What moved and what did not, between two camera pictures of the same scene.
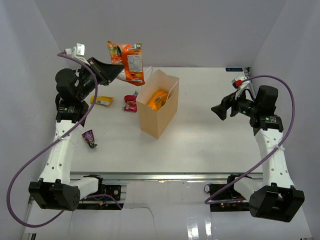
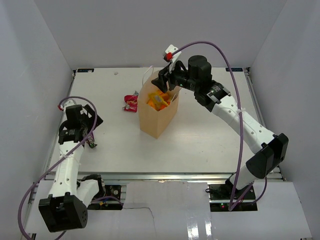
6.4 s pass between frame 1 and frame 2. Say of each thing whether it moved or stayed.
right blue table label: stayed
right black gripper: moved
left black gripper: moved
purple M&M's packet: stayed
